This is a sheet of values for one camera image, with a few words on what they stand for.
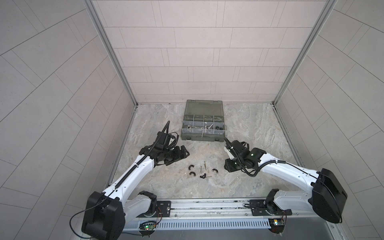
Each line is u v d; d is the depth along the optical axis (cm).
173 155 69
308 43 84
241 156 62
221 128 101
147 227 64
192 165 84
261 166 53
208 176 81
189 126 101
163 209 71
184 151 73
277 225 68
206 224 105
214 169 83
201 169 84
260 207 71
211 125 99
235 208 72
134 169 48
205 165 85
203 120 102
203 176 81
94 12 73
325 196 39
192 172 83
